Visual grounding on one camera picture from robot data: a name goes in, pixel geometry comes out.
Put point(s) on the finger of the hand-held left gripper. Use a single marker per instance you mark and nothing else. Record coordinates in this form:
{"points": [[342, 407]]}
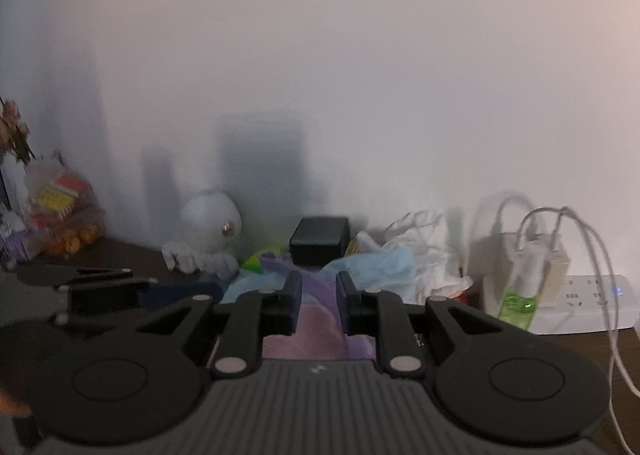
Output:
{"points": [[105, 296], [60, 275]]}

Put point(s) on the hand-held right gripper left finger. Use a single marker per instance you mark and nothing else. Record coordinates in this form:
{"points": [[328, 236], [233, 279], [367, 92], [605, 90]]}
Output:
{"points": [[295, 302]]}

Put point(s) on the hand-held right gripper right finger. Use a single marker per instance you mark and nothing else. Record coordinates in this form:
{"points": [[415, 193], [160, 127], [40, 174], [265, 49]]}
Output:
{"points": [[345, 302]]}

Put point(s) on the pink blue purple-trimmed garment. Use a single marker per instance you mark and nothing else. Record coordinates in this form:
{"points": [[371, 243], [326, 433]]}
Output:
{"points": [[312, 330]]}

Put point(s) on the clear bag of snacks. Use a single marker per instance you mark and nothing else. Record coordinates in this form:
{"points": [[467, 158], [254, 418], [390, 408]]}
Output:
{"points": [[62, 217]]}

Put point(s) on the purple packet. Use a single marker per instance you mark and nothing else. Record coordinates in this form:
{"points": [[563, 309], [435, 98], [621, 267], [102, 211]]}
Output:
{"points": [[14, 237]]}

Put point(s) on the black box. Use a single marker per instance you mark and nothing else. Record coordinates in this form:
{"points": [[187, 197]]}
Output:
{"points": [[320, 240]]}

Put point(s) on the white plastic bag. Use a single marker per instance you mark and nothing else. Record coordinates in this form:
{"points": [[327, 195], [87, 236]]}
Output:
{"points": [[425, 247]]}

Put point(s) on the dried flower bunch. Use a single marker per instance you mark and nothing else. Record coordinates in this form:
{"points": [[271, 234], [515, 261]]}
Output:
{"points": [[12, 127]]}

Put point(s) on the green liquid bottle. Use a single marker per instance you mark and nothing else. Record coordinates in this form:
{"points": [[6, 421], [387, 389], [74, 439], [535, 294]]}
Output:
{"points": [[522, 292]]}

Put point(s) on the white charger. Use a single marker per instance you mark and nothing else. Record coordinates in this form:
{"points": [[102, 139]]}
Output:
{"points": [[550, 265]]}

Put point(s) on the white power strip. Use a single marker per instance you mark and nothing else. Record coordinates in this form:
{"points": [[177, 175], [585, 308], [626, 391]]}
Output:
{"points": [[585, 307]]}

